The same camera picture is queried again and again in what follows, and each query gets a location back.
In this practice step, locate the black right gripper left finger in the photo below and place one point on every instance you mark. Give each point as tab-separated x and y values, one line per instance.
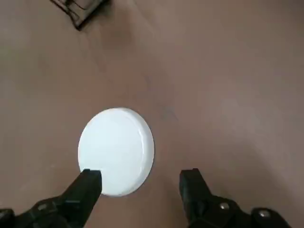
80	194

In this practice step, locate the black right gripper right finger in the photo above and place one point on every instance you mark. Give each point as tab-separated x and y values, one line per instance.
197	194

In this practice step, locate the white IKEA plate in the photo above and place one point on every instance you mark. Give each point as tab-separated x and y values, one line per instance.
114	145

